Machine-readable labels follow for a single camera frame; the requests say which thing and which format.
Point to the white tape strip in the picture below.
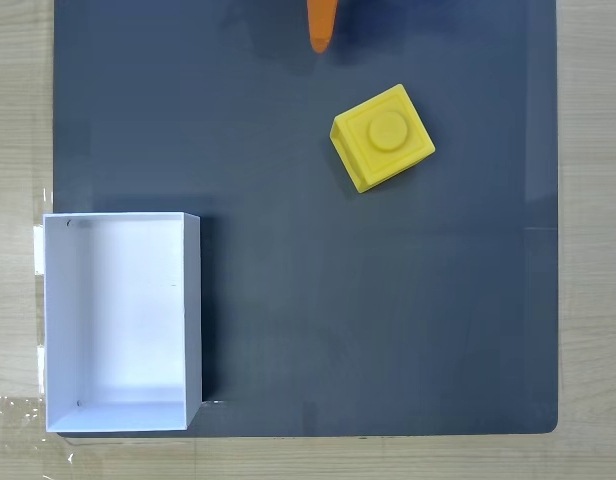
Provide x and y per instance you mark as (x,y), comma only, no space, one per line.
(38,250)
(41,370)

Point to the dark grey table mat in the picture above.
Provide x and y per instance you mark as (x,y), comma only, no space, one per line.
(363,300)

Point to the white open cardboard box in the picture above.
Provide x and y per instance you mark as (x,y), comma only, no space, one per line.
(123,325)

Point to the yellow toy block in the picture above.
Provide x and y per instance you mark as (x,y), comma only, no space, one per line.
(383,137)

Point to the clear plastic tape sheet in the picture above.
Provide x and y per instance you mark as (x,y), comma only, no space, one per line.
(18,425)

